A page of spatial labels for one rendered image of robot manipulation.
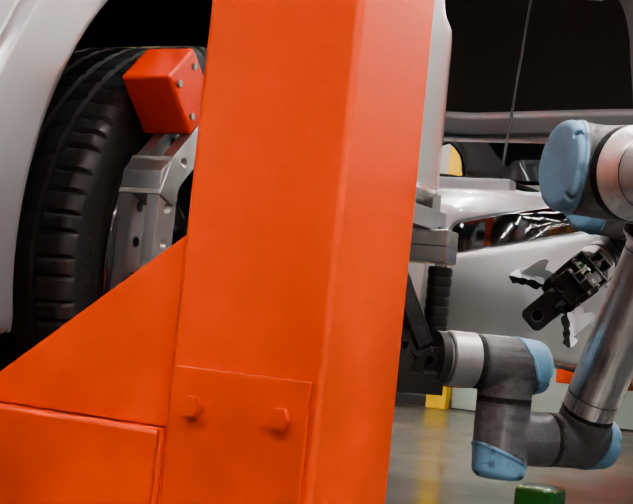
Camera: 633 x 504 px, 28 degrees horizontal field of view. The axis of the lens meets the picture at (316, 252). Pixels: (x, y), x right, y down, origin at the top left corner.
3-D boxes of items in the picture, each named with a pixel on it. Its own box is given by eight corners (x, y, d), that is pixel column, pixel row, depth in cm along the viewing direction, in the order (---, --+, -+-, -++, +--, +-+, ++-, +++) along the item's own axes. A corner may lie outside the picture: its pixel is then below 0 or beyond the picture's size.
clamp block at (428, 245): (401, 262, 191) (404, 227, 192) (456, 266, 187) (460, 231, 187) (387, 259, 187) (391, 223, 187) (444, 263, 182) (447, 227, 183)
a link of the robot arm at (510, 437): (558, 484, 171) (565, 403, 171) (488, 480, 166) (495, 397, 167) (525, 476, 178) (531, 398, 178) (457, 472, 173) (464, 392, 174)
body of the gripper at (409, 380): (365, 389, 161) (450, 397, 165) (371, 322, 162) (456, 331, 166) (345, 385, 169) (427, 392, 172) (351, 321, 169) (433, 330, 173)
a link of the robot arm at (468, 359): (486, 333, 167) (460, 331, 175) (454, 330, 166) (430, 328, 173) (481, 389, 167) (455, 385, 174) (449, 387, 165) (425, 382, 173)
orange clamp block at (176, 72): (168, 105, 170) (146, 47, 165) (217, 105, 166) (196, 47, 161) (143, 134, 165) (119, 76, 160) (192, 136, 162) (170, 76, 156)
